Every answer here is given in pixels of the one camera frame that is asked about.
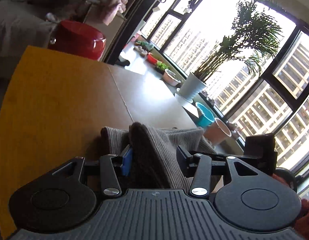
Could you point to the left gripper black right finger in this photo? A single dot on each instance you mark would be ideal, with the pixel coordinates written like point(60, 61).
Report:
point(198, 167)

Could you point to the grey sofa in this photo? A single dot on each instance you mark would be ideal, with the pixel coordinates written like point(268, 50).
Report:
point(23, 23)

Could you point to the striped grey knit garment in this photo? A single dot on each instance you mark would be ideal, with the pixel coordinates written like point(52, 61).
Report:
point(154, 162)

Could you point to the teal plastic basin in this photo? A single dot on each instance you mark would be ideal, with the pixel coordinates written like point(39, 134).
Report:
point(206, 118)

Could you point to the potted palm plant white pot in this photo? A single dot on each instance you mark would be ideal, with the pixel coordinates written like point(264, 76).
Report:
point(255, 35)

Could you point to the metal bowl on sill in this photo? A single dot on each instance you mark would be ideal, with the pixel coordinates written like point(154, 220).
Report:
point(170, 78)

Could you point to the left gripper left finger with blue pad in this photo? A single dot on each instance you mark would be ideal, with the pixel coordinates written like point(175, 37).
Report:
point(114, 170)

